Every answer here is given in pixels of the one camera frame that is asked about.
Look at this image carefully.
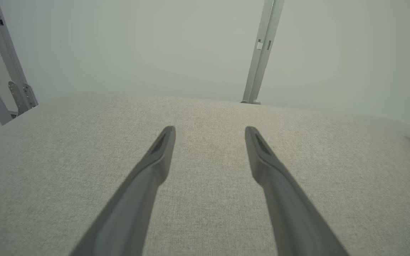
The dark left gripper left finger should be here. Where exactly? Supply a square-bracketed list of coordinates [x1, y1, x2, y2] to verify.
[69, 126, 176, 256]

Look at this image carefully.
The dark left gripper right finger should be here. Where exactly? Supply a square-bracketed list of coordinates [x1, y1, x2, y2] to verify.
[245, 126, 350, 256]

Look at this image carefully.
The grey partition post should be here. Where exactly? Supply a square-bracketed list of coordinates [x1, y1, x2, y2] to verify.
[241, 0, 286, 105]
[0, 0, 39, 126]

